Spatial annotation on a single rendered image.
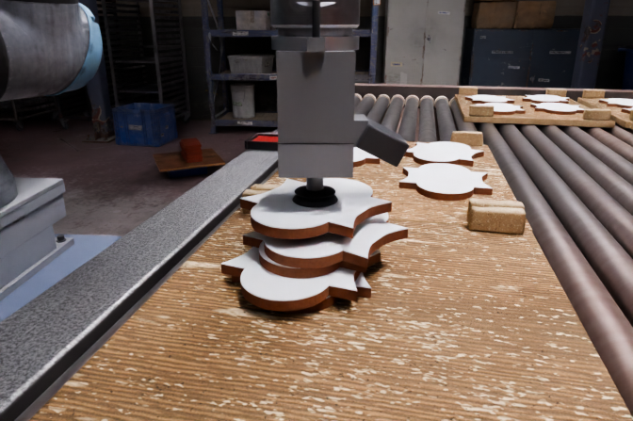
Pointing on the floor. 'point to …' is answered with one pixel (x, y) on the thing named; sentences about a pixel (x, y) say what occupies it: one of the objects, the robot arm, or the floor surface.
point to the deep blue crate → (145, 124)
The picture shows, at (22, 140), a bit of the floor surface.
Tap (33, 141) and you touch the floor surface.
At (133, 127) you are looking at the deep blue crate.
